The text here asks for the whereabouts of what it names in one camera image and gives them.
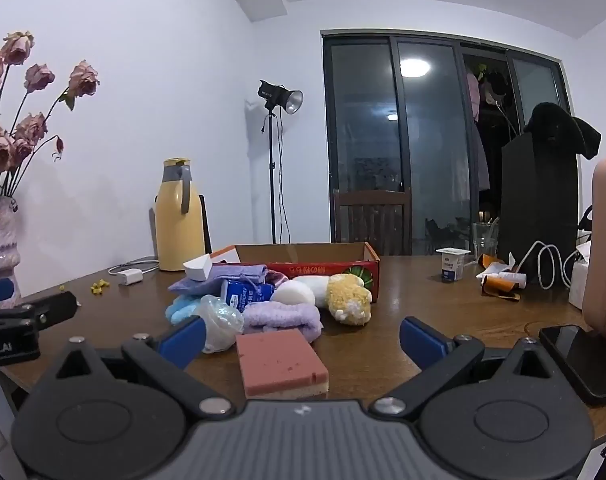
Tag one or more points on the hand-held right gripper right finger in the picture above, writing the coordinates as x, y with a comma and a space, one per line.
425, 342

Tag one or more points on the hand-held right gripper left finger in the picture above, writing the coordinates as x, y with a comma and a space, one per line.
180, 342

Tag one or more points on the light blue fluffy cloth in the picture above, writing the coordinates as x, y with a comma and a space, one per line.
180, 310

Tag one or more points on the clear plastic bag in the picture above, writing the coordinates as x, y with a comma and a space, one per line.
220, 322

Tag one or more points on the periwinkle cloth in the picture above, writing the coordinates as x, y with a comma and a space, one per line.
218, 280

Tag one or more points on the small white paper box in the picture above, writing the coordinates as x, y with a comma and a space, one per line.
198, 269

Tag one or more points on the yellow and white plush toy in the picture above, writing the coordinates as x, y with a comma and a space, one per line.
348, 297

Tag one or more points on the pink sponge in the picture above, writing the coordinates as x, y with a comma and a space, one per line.
278, 360

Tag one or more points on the lavender fluffy towel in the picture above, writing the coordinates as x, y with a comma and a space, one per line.
278, 317

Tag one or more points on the white soft ball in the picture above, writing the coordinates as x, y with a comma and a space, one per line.
293, 292

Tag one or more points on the red cardboard box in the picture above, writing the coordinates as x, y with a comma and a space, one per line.
323, 265

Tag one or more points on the scattered small yellow pieces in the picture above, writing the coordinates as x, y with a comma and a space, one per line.
99, 287

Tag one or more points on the white charger block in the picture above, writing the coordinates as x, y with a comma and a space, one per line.
130, 277

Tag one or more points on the orange crumpled wrapper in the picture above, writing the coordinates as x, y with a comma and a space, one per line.
498, 285

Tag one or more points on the white tube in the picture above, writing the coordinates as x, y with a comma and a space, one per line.
508, 276

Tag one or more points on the yellow thermos jug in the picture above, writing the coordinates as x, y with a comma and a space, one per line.
178, 225

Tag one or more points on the clear plastic bottle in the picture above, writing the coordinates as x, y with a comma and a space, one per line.
484, 240

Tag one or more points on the dark wooden chair back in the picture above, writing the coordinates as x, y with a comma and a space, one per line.
205, 225

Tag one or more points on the brown wooden chair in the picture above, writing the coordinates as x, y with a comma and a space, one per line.
370, 220

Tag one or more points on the black smartphone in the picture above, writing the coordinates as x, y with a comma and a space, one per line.
583, 360

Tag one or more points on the dried pink rose bouquet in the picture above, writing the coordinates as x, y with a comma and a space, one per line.
30, 127

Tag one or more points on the black paper bag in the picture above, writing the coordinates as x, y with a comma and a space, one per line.
538, 200

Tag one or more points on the dark sliding glass door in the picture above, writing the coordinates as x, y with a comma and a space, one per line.
423, 160

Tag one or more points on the pink suitcase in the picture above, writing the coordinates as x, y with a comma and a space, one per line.
605, 240

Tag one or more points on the hanging clothes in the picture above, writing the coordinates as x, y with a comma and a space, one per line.
478, 125

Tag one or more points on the black fuzzy cloth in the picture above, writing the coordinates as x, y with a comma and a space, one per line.
558, 125

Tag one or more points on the studio light on stand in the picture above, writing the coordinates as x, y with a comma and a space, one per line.
275, 97

